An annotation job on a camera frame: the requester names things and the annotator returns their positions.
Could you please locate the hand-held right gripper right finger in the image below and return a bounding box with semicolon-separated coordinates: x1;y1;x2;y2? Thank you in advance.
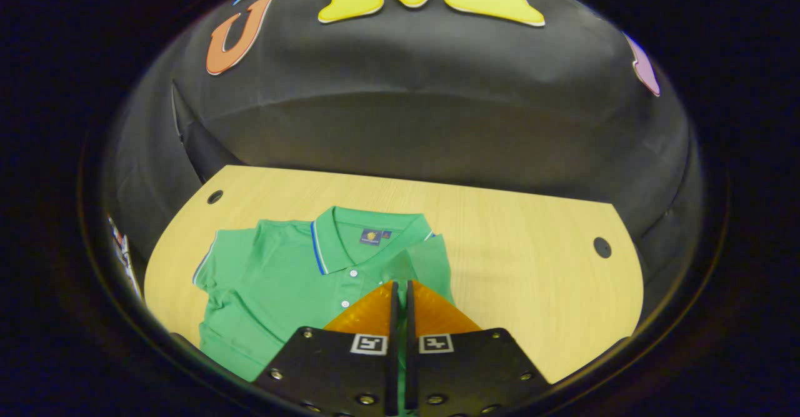
404;279;551;417

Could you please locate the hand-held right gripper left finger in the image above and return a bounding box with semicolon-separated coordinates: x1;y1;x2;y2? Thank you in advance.
253;279;399;417

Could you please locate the green T-shirt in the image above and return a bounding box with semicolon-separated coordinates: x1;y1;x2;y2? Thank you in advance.
192;206;456;383

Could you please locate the black backdrop cloth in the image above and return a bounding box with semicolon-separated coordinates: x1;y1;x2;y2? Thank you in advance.
103;0;704;318

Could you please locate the colourful clutter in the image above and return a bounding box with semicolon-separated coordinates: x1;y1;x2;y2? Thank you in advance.
107;216;143;299

